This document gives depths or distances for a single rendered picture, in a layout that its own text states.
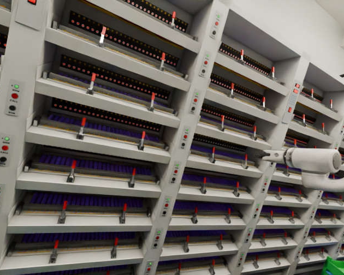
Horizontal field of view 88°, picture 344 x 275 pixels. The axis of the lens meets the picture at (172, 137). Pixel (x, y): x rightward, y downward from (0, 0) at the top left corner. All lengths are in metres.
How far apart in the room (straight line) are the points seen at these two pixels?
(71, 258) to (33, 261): 0.15
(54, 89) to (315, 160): 1.00
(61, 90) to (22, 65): 0.14
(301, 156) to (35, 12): 1.09
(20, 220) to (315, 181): 1.16
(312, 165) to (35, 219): 1.13
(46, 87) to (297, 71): 1.38
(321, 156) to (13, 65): 1.12
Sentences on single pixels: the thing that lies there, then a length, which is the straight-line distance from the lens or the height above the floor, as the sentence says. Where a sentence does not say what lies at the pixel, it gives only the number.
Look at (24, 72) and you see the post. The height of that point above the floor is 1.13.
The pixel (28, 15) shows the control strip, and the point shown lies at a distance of 0.87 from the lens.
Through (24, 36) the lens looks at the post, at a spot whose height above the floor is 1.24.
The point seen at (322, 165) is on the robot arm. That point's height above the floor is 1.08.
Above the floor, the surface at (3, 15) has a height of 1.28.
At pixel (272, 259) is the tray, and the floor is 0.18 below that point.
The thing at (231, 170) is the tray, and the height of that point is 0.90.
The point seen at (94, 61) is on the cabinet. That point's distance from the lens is 1.03.
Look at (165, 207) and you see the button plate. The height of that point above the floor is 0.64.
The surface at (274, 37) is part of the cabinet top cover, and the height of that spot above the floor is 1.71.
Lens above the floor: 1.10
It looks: 5 degrees down
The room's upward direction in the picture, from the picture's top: 15 degrees clockwise
